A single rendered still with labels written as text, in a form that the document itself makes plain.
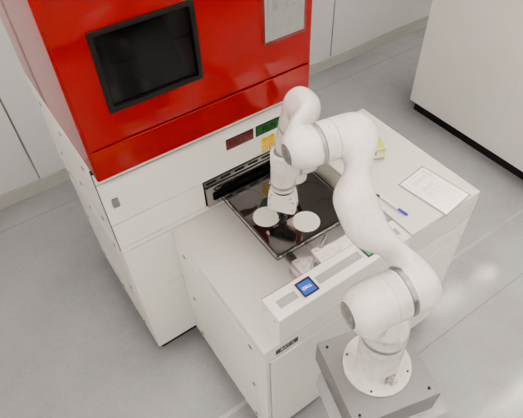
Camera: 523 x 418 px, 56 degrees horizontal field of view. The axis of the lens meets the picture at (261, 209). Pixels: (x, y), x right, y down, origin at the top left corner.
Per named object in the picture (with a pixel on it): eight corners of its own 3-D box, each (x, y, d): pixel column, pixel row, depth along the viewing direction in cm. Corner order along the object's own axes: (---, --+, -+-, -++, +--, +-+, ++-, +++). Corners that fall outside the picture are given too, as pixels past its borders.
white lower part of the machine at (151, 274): (105, 260, 283) (57, 153, 222) (227, 199, 313) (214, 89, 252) (162, 356, 243) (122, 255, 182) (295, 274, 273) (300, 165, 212)
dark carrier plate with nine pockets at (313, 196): (225, 197, 190) (225, 196, 190) (297, 161, 203) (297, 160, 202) (278, 255, 171) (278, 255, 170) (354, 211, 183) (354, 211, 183)
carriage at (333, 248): (289, 272, 171) (289, 267, 169) (368, 225, 184) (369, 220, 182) (303, 288, 167) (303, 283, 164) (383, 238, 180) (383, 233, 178)
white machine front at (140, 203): (119, 250, 184) (88, 171, 154) (295, 161, 213) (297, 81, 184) (123, 255, 182) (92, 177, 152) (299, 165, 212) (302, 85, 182)
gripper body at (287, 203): (265, 189, 166) (266, 211, 174) (294, 196, 163) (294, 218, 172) (272, 174, 171) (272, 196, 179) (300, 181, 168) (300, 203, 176)
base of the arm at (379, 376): (425, 377, 137) (438, 347, 123) (367, 410, 132) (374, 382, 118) (383, 323, 148) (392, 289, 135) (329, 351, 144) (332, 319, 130)
